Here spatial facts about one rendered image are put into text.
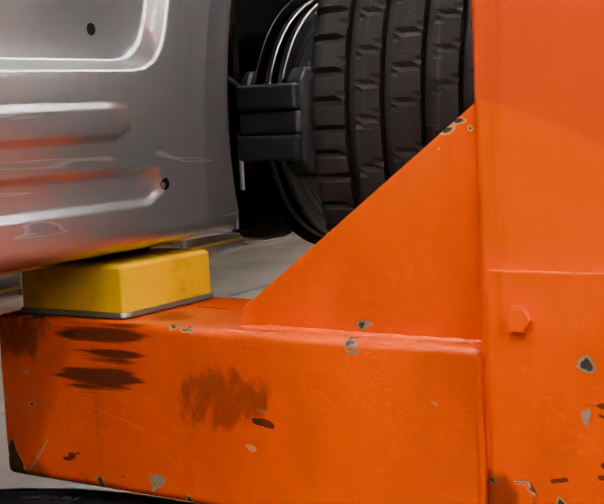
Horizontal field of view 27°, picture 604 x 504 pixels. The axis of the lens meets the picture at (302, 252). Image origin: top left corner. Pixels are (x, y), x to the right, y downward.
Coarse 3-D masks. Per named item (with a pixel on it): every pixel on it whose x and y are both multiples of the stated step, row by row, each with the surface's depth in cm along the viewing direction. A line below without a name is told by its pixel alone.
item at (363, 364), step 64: (448, 128) 95; (384, 192) 99; (448, 192) 96; (320, 256) 103; (384, 256) 100; (448, 256) 97; (0, 320) 122; (64, 320) 118; (128, 320) 115; (192, 320) 113; (256, 320) 108; (320, 320) 104; (384, 320) 101; (448, 320) 97; (64, 384) 118; (128, 384) 114; (192, 384) 110; (256, 384) 106; (320, 384) 102; (384, 384) 99; (448, 384) 96; (64, 448) 119; (128, 448) 115; (192, 448) 111; (256, 448) 107; (320, 448) 103; (384, 448) 99; (448, 448) 96
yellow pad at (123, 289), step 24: (72, 264) 118; (96, 264) 117; (120, 264) 116; (144, 264) 117; (168, 264) 120; (192, 264) 123; (24, 288) 122; (48, 288) 120; (72, 288) 118; (96, 288) 116; (120, 288) 115; (144, 288) 117; (168, 288) 120; (192, 288) 123; (24, 312) 122; (48, 312) 120; (72, 312) 118; (96, 312) 117; (120, 312) 115; (144, 312) 117
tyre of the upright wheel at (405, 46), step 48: (336, 0) 125; (384, 0) 121; (432, 0) 119; (336, 48) 124; (384, 48) 121; (432, 48) 118; (336, 96) 123; (384, 96) 121; (432, 96) 118; (336, 144) 124; (384, 144) 122; (336, 192) 125
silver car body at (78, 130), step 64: (0, 0) 104; (64, 0) 111; (128, 0) 118; (192, 0) 122; (0, 64) 103; (64, 64) 109; (128, 64) 116; (192, 64) 122; (0, 128) 101; (64, 128) 107; (128, 128) 114; (192, 128) 122; (0, 192) 102; (64, 192) 108; (128, 192) 115; (192, 192) 122; (0, 256) 102; (64, 256) 109
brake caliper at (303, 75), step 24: (240, 96) 154; (264, 96) 152; (288, 96) 150; (240, 120) 155; (264, 120) 153; (288, 120) 151; (240, 144) 154; (264, 144) 152; (288, 144) 150; (312, 168) 153
